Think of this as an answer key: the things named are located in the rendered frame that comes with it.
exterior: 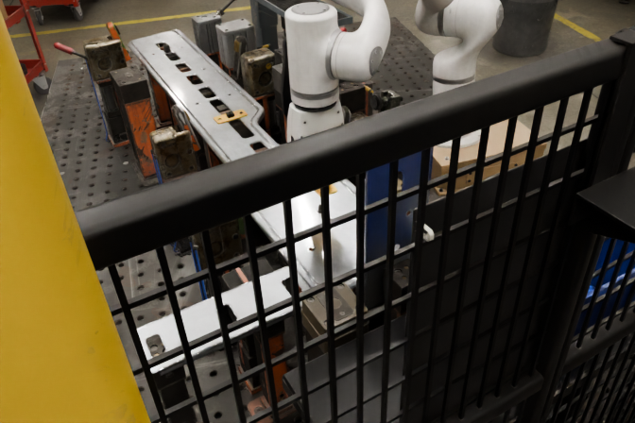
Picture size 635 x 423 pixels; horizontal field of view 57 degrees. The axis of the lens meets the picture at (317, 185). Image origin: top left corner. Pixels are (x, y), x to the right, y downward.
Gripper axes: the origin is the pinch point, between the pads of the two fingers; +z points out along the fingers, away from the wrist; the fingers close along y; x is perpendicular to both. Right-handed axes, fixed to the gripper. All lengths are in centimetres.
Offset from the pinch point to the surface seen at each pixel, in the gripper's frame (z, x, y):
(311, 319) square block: 5.4, 26.7, 16.8
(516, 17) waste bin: 81, -193, -261
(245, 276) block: 11.7, 6.5, 19.6
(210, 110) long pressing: 10, -53, 3
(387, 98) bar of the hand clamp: -11.1, -0.1, -15.7
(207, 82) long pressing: 10, -70, -2
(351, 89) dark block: -2.3, -22.3, -21.6
